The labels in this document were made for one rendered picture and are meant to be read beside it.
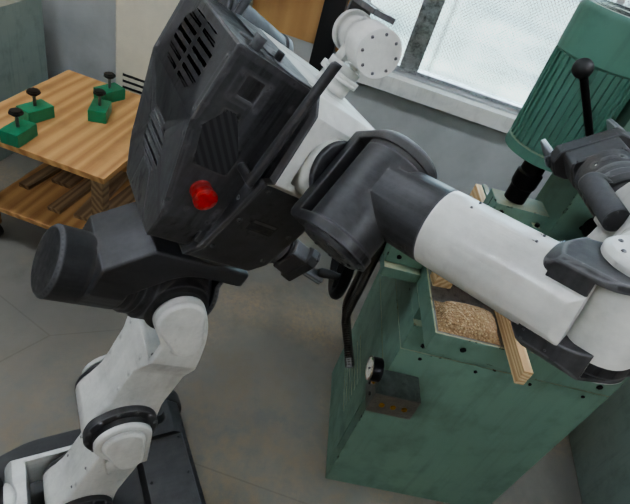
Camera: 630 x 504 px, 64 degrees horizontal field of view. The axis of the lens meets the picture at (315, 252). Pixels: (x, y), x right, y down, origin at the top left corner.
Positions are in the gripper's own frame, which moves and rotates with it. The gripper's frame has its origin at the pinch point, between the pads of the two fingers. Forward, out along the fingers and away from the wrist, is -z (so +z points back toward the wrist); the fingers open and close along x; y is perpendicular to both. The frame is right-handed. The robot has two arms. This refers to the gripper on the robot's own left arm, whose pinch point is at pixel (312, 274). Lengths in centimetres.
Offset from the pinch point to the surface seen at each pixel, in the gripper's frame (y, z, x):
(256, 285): 56, -28, -86
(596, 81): 17, -3, 71
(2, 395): -26, 33, -107
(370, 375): -17.8, -22.0, 3.1
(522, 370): -23, -28, 39
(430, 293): -5.6, -16.1, 24.4
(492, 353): -16.2, -28.9, 31.7
